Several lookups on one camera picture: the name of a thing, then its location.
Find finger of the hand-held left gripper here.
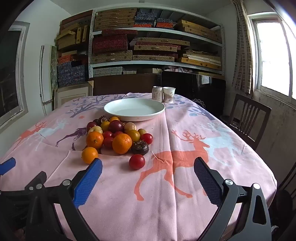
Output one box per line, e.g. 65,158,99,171
23,171,47,193
0,158,16,175

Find yellow cherry tomato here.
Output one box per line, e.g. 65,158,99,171
127,129,141,142

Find dark red patterned box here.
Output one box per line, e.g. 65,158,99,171
92,35,129,54

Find dark window with white frame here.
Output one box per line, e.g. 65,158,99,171
0,21,30,132

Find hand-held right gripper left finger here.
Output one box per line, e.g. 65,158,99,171
25,158,103,241

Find white metal shelf rack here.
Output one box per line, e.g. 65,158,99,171
89,7,226,78

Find light wooden picture frame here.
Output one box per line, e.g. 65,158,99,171
54,82,93,109

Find pile of tan cardboard boxes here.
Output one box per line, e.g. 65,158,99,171
55,10,93,50

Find pink deer print tablecloth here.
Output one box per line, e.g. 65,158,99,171
0,92,277,241

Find pile of dark floral boxes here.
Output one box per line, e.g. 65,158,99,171
134,9,174,29

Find white round plate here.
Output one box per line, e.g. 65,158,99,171
104,98,165,122

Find white leaning panel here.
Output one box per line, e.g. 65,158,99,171
39,44,53,116

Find orange patterned box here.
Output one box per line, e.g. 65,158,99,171
57,54,89,65

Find drink can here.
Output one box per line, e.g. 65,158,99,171
152,86,164,102

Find green patterned panel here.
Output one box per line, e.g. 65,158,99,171
50,45,59,90

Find stack of blue patterned boxes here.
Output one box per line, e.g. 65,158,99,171
57,62,89,88

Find large orange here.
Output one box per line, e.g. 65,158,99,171
112,134,133,155

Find printed paper cup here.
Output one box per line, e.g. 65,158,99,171
163,87,176,103

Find brown wooden board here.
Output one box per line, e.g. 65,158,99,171
88,74,162,96

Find medium mandarin orange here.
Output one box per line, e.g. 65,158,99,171
86,131,104,149

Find pile of yellow wooden boxes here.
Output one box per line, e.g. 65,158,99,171
177,20,223,70

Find black glossy panel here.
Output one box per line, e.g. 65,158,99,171
161,71,226,116

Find small mandarin orange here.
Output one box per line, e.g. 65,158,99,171
81,147,99,164

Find checked curtain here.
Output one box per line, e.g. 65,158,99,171
232,0,255,94

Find bright window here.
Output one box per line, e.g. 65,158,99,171
247,14,296,102

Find dark wooden chair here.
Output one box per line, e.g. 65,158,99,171
225,93,272,151

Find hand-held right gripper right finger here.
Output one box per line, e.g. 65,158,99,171
194,157,272,241

